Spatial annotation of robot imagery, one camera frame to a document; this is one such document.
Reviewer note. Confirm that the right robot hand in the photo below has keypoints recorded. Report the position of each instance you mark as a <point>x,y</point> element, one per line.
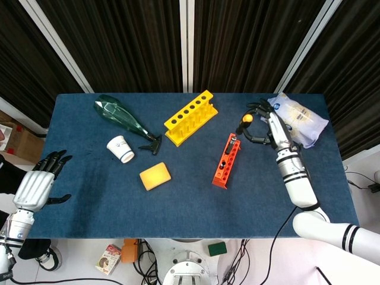
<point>279,130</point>

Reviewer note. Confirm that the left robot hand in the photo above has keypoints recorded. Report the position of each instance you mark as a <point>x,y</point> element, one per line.
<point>32,190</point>

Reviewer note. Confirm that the small black flashlight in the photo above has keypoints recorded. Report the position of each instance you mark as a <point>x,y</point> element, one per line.
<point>222,164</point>

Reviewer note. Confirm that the white paper cup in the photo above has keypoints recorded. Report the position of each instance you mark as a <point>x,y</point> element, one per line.
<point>120,148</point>

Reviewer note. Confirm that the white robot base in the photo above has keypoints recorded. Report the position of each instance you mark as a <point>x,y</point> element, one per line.
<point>187,267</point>

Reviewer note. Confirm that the orange plastic tool holder rack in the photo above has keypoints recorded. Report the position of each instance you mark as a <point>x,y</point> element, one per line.
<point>221,178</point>

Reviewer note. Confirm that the black trouser leg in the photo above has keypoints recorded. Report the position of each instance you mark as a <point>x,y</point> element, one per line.
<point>12,178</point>
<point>32,249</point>

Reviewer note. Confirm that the wet wipes pack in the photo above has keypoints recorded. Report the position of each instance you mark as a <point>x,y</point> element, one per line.
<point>305,118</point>

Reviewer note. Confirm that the cardboard box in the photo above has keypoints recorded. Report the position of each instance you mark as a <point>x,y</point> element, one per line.
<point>23,142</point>

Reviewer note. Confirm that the black white sneaker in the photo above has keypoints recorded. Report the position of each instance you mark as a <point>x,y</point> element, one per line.
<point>49,259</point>

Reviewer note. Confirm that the yellow test tube rack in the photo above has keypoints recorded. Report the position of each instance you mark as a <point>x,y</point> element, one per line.
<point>190,118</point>

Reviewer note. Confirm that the small red white carton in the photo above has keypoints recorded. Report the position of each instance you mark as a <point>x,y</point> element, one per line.
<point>108,259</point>

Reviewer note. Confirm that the black power adapter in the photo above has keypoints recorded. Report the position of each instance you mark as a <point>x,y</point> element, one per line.
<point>374,187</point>

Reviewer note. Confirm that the green spray bottle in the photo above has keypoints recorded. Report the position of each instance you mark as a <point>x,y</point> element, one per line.
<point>118,115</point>

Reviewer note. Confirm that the orange plastic object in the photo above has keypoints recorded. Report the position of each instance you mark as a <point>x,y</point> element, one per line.
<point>129,252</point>

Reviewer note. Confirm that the blue tablecloth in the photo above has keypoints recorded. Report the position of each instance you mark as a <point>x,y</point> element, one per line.
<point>190,207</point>

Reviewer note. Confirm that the yellow sponge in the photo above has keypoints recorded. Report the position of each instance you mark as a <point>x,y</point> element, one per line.
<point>155,176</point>

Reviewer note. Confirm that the green block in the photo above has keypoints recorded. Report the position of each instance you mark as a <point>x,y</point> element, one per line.
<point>216,249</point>

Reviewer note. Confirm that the black pleated curtain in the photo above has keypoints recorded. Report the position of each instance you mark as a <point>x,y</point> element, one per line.
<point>133,44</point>

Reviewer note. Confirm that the white metal frame rail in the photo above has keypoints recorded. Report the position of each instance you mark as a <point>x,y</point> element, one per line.
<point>20,114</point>
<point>362,154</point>

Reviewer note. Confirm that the white metal frame post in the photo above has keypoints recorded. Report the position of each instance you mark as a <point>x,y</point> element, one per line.
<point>56,44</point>
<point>187,44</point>
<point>308,44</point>

